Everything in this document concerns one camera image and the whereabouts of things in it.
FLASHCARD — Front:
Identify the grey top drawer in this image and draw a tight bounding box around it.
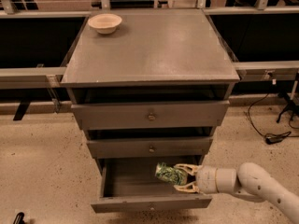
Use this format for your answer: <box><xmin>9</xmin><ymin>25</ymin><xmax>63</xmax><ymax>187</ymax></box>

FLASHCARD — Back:
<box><xmin>71</xmin><ymin>100</ymin><xmax>229</xmax><ymax>130</ymax></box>

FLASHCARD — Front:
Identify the grey middle drawer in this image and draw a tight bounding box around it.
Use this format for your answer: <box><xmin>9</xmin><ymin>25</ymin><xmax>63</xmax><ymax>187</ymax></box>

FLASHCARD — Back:
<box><xmin>87</xmin><ymin>128</ymin><xmax>213</xmax><ymax>159</ymax></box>

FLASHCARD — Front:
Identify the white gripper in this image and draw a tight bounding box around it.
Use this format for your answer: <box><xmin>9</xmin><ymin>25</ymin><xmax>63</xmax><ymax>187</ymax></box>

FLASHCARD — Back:
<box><xmin>174</xmin><ymin>163</ymin><xmax>217</xmax><ymax>194</ymax></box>

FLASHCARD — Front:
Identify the black object floor corner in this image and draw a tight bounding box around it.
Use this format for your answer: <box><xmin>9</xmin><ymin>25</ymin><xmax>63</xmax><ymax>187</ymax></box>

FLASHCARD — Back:
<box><xmin>13</xmin><ymin>212</ymin><xmax>25</xmax><ymax>224</ymax></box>

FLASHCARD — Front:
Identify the grey bottom drawer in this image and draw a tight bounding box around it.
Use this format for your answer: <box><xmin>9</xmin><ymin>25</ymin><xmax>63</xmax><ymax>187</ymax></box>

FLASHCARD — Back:
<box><xmin>91</xmin><ymin>156</ymin><xmax>212</xmax><ymax>213</ymax></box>

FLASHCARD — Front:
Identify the green soda can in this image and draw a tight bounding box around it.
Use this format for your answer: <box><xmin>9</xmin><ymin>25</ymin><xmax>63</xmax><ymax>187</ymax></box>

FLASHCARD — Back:
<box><xmin>155</xmin><ymin>162</ymin><xmax>188</xmax><ymax>186</ymax></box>

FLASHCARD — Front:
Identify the grey drawer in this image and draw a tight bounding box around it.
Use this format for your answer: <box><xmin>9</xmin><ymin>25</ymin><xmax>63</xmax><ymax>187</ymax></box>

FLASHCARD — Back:
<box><xmin>71</xmin><ymin>100</ymin><xmax>229</xmax><ymax>130</ymax></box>
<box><xmin>87</xmin><ymin>128</ymin><xmax>213</xmax><ymax>159</ymax></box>
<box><xmin>91</xmin><ymin>156</ymin><xmax>212</xmax><ymax>213</ymax></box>

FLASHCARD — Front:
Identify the black tripod stand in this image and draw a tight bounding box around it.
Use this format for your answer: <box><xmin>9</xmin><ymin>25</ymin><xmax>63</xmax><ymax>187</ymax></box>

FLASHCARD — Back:
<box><xmin>277</xmin><ymin>79</ymin><xmax>299</xmax><ymax>122</ymax></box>

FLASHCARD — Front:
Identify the black power cable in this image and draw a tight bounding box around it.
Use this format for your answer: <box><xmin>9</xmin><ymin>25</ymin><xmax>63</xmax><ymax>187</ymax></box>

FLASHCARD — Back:
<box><xmin>247</xmin><ymin>91</ymin><xmax>299</xmax><ymax>146</ymax></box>

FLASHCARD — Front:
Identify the beige paper bowl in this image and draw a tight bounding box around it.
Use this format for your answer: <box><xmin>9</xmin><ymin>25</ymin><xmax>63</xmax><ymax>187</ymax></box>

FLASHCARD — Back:
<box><xmin>88</xmin><ymin>14</ymin><xmax>122</xmax><ymax>35</ymax></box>

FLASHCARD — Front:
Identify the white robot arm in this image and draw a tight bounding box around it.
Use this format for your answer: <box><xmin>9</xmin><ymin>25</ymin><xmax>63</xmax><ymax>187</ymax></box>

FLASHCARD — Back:
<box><xmin>175</xmin><ymin>162</ymin><xmax>299</xmax><ymax>224</ymax></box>

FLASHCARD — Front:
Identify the grey metal rail frame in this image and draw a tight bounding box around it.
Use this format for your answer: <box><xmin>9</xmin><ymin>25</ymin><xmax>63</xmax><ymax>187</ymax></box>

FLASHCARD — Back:
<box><xmin>1</xmin><ymin>9</ymin><xmax>298</xmax><ymax>89</ymax></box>

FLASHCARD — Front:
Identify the grey drawer cabinet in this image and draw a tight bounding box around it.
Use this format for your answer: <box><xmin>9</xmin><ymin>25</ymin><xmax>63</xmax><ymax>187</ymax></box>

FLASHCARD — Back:
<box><xmin>60</xmin><ymin>8</ymin><xmax>241</xmax><ymax>173</ymax></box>

